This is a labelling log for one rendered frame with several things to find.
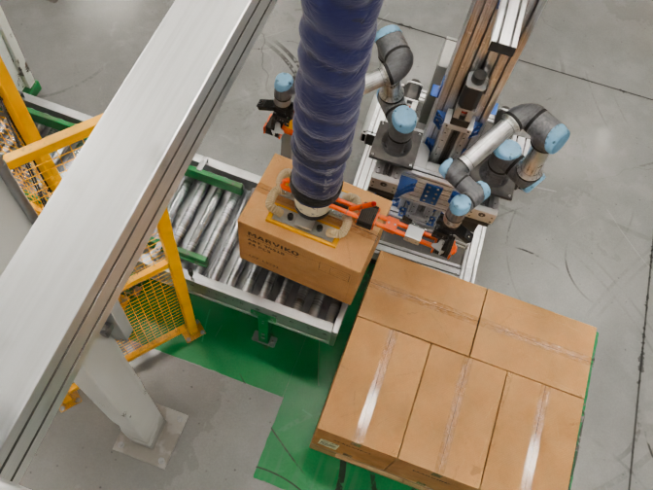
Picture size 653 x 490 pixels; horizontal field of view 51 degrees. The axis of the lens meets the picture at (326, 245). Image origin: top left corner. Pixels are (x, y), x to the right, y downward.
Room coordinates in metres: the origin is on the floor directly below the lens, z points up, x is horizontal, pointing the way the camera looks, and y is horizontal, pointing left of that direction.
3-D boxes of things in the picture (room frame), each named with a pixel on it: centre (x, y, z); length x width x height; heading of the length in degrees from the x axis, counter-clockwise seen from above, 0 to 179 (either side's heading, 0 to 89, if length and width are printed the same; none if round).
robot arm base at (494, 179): (1.91, -0.73, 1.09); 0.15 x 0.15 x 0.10
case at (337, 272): (1.49, 0.07, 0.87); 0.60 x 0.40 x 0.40; 77
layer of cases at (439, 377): (1.04, -0.80, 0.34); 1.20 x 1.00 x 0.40; 81
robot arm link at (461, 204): (1.39, -0.48, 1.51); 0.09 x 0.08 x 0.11; 141
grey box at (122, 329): (0.66, 0.70, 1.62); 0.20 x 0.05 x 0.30; 81
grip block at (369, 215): (1.44, -0.15, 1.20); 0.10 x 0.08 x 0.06; 169
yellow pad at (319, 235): (1.40, 0.11, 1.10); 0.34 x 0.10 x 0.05; 79
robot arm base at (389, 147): (1.96, -0.24, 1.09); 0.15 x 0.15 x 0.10
